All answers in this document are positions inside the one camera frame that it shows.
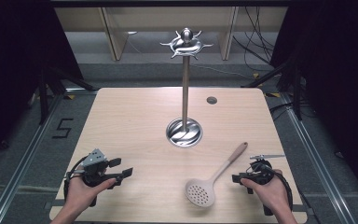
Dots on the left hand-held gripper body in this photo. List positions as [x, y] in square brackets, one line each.
[94, 169]

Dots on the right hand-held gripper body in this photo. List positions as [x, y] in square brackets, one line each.
[260, 174]

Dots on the beige slotted spoon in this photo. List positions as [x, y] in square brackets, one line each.
[209, 182]

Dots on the steel utensil stand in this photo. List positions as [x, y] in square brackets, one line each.
[185, 93]

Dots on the person's right hand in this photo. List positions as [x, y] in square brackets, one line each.
[270, 192]

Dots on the person's left hand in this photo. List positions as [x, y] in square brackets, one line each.
[82, 192]

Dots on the wooden table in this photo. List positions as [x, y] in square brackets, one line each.
[143, 130]

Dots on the black tripod stand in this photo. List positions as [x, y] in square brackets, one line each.
[287, 81]
[54, 90]

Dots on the beige wooden desk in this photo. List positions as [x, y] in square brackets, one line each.
[167, 21]

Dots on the aluminium floor rail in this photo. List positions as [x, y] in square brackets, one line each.
[315, 161]
[18, 165]

